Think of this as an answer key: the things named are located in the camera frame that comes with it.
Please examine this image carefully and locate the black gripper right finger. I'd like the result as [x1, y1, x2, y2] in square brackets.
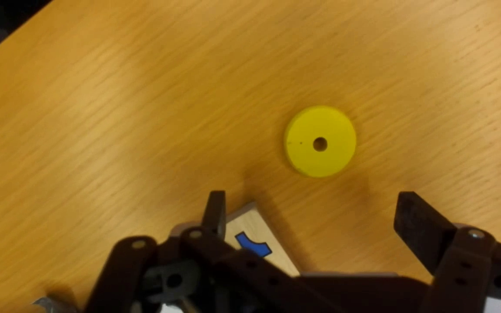
[393, 191, 501, 313]

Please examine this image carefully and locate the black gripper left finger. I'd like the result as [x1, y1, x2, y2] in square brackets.
[83, 190, 344, 313]

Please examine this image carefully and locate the yellow wooden disc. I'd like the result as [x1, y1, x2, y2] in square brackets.
[283, 104, 358, 179]

